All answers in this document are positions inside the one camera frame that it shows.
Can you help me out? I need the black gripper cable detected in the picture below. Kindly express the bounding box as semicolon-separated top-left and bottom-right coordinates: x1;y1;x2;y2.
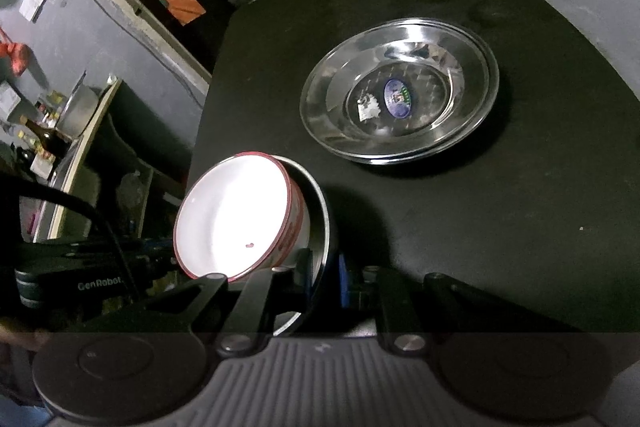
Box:
0;184;146;303

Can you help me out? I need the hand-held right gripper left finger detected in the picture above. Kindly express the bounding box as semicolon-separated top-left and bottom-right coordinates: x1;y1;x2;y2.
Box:
50;251;322;355

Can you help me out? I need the deep steel bowl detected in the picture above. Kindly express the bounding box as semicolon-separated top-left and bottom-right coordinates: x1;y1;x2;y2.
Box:
187;154;341;338

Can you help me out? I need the white door frame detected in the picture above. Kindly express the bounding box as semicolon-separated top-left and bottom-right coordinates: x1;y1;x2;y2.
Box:
30;0;213;95

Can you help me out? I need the thin wall cable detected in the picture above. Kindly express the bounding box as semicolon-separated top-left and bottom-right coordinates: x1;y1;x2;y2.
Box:
62;0;206;102

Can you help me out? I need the dark glass bottle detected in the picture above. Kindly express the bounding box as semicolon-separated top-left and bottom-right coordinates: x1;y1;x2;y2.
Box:
22;116;68;158

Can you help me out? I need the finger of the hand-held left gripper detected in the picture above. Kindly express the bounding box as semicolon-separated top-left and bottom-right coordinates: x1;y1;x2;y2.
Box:
125;237;177;278

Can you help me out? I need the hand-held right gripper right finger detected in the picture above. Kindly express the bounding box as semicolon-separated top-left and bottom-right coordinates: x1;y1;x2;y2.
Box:
338;253;588;355

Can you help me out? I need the metal pot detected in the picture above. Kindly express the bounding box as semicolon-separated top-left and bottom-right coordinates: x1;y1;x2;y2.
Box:
55;72;103;138

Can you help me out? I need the orange paper sheet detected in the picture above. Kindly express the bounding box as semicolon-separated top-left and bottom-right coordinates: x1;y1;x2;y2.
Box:
154;0;207;26

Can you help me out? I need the wooden counter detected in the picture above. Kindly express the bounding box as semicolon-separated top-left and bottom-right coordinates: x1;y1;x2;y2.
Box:
32;77;123;243

